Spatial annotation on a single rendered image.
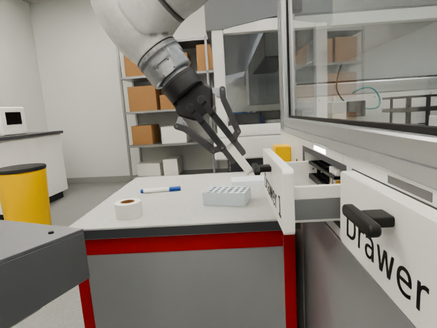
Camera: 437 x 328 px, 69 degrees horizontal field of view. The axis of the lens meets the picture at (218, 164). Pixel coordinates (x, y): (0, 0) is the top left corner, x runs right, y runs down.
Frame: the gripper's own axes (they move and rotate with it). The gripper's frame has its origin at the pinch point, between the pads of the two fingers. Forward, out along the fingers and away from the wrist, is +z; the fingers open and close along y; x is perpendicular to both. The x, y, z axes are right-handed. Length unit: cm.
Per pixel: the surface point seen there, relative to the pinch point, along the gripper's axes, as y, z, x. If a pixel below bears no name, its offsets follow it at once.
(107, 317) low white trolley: -54, 14, 11
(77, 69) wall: -138, -203, 435
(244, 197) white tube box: -7.0, 12.4, 21.6
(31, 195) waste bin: -171, -57, 194
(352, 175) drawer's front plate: 11.8, 8.3, -20.9
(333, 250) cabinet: 3.7, 22.7, -8.5
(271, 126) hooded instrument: 15, 9, 80
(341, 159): 13.6, 8.4, -12.5
